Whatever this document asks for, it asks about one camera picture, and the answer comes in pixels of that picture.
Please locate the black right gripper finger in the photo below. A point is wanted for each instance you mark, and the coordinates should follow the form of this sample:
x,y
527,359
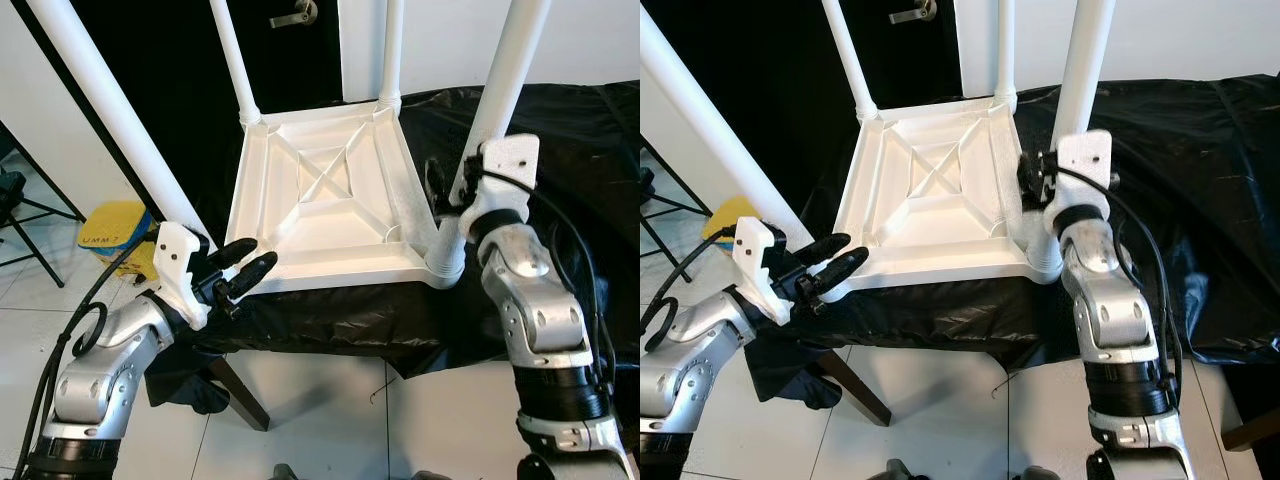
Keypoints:
x,y
1028,175
436,182

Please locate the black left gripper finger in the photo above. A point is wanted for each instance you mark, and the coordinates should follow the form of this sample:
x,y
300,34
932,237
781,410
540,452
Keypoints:
x,y
840,268
235,252
822,247
252,272

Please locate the white plastic children table top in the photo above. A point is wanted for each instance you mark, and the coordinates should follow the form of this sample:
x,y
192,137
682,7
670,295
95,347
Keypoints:
x,y
330,240
940,240

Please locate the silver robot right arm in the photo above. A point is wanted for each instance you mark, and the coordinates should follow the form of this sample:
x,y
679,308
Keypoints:
x,y
540,300
1115,300

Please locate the yellow box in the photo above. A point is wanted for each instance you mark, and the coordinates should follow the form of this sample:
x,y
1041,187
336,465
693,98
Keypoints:
x,y
110,225
725,215

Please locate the black plastic sheet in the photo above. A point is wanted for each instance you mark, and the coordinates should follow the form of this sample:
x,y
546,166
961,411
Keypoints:
x,y
560,150
1180,180

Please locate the dark wooden table leg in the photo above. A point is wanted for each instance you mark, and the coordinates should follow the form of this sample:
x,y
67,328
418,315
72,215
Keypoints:
x,y
1250,430
240,395
855,390

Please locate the black folding metal stand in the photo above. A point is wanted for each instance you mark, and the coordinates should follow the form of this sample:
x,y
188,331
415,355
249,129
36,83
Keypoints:
x,y
665,200
30,210

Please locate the black door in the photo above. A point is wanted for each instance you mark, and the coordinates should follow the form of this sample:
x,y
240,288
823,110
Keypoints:
x,y
170,80
780,80

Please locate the grey robot left leg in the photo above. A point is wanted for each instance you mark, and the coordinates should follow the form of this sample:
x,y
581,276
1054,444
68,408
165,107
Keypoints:
x,y
283,472
900,470

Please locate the black rubber floor mat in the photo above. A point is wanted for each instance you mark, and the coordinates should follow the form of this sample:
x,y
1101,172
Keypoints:
x,y
1245,385

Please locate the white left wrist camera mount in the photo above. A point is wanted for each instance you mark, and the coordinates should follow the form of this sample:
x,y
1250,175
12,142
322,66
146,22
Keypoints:
x,y
178,260
757,255

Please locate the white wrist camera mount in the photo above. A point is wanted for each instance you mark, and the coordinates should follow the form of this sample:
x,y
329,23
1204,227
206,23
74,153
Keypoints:
x,y
1085,160
757,255
505,165
178,260

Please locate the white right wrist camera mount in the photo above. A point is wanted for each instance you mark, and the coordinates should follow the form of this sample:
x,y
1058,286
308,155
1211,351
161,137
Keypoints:
x,y
1085,160
505,165

